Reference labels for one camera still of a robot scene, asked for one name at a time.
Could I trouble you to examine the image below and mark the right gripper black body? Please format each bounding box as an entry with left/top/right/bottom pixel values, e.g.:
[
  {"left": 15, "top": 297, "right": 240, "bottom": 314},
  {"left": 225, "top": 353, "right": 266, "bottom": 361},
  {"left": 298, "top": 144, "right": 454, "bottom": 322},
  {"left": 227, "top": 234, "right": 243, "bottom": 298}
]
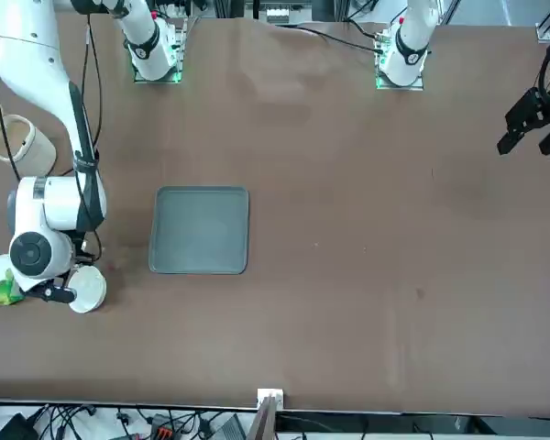
[{"left": 27, "top": 280, "right": 78, "bottom": 304}]

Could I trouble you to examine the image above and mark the black box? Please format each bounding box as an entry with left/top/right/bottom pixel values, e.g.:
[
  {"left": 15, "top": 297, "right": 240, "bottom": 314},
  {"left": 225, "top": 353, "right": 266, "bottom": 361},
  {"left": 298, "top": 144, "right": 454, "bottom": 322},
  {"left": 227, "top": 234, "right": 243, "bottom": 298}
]
[{"left": 0, "top": 412, "right": 36, "bottom": 440}]

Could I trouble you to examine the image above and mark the dark grey square tray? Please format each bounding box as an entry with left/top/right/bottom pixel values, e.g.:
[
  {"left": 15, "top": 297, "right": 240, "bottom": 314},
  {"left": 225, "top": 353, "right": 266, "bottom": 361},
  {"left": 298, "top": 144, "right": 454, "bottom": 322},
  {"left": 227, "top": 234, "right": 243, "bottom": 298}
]
[{"left": 147, "top": 185, "right": 251, "bottom": 276}]

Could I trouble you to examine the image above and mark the red and black connector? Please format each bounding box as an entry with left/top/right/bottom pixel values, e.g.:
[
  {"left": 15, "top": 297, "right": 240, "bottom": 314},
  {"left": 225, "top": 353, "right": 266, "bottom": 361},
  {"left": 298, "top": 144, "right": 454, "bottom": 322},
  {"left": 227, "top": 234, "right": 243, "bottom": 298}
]
[{"left": 149, "top": 414, "right": 176, "bottom": 437}]

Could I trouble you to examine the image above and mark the long black base cable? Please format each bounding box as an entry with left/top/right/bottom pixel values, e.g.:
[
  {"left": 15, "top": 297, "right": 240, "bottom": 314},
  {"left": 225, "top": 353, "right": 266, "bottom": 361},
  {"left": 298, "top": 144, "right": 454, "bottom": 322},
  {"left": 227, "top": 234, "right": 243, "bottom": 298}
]
[{"left": 274, "top": 23, "right": 378, "bottom": 52}]

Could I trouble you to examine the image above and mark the aluminium frame post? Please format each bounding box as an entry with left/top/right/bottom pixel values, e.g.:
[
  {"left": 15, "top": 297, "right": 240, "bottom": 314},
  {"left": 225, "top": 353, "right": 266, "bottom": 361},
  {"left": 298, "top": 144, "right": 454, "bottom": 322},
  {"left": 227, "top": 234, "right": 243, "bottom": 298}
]
[
  {"left": 534, "top": 0, "right": 550, "bottom": 43},
  {"left": 248, "top": 396, "right": 280, "bottom": 440}
]

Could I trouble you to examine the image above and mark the green tissue pack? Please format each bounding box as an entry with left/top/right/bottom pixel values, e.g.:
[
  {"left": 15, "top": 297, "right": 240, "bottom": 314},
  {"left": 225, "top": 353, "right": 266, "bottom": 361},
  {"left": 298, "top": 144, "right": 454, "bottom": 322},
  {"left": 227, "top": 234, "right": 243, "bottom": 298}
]
[{"left": 0, "top": 255, "right": 27, "bottom": 307}]

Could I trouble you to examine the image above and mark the white bowl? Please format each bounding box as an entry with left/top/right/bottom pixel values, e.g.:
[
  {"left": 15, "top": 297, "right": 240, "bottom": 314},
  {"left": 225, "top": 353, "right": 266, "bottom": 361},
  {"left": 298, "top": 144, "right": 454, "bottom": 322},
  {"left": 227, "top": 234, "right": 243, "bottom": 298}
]
[{"left": 68, "top": 266, "right": 107, "bottom": 314}]

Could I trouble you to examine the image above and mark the cream lidded trash bin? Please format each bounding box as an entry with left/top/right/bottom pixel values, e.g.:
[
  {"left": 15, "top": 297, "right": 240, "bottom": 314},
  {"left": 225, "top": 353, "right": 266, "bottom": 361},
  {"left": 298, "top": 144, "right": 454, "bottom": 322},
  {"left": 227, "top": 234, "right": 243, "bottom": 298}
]
[{"left": 0, "top": 101, "right": 58, "bottom": 178}]

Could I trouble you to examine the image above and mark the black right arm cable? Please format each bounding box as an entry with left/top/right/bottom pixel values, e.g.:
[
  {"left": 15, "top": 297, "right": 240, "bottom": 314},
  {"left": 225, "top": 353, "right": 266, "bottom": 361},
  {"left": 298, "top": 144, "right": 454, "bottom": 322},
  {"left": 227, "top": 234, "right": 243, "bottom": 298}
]
[{"left": 0, "top": 11, "right": 107, "bottom": 276}]

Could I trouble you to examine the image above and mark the white post bracket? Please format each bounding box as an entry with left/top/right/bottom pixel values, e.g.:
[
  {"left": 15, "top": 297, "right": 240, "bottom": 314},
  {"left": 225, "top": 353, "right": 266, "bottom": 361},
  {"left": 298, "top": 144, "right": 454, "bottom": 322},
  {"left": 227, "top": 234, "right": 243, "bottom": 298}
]
[{"left": 256, "top": 388, "right": 285, "bottom": 410}]

